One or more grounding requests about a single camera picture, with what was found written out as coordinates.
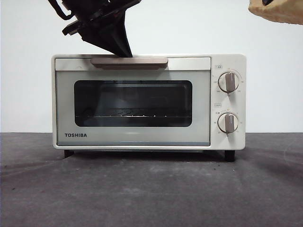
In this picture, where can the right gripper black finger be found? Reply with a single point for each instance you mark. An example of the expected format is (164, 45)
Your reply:
(266, 2)

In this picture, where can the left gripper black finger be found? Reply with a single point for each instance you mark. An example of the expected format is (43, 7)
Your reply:
(106, 37)
(124, 35)

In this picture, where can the golden brown bread loaf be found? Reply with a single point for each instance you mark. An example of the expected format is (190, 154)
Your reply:
(281, 11)

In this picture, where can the oven temperature knob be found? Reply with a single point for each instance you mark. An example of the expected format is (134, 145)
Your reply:
(228, 82)

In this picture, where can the oven timer knob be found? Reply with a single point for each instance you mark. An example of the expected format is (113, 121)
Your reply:
(228, 123)

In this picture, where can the white Toshiba toaster oven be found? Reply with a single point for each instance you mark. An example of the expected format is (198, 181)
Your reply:
(228, 144)

